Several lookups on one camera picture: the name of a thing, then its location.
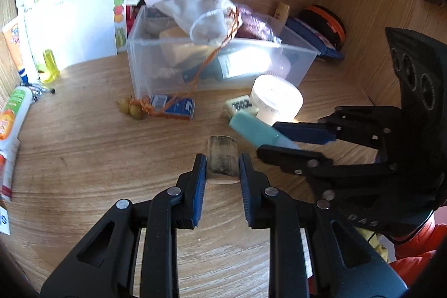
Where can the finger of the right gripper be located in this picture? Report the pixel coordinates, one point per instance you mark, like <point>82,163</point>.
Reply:
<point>310,133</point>
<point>293,161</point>

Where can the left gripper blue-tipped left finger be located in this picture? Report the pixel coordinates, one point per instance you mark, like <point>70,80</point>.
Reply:
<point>103,262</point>

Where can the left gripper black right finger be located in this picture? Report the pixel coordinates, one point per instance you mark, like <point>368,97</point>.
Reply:
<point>314,252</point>

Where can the teal tube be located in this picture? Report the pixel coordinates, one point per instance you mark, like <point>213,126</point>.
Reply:
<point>259,133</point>

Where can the pink round candle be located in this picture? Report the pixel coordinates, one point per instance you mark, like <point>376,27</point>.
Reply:
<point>280,66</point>

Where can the white plastic jar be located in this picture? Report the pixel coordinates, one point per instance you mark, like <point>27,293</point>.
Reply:
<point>277,99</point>

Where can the orange sleeve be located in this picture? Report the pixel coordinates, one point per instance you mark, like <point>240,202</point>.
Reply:
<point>413,256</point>

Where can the dark glass bottle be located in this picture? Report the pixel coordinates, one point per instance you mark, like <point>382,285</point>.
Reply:
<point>229,66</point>

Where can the blue pencil pouch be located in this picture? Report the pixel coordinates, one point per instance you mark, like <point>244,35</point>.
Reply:
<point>325,49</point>

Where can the black orange round case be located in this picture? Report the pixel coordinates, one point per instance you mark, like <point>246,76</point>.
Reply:
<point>326,23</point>

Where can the blue card box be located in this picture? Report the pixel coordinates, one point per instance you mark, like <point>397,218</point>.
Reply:
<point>167,106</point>

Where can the clear plastic storage bin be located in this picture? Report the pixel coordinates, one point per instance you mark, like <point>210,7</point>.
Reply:
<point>163,64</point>

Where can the orange white tube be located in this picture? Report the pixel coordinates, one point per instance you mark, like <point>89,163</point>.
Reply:
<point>13,115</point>

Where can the yellow green clip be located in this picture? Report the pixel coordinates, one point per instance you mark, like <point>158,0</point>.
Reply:
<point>47,69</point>

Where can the white paper stand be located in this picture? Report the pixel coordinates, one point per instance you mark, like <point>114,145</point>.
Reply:
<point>75,31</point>

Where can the white drawstring bag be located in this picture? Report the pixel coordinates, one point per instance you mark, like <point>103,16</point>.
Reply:
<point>207,22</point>

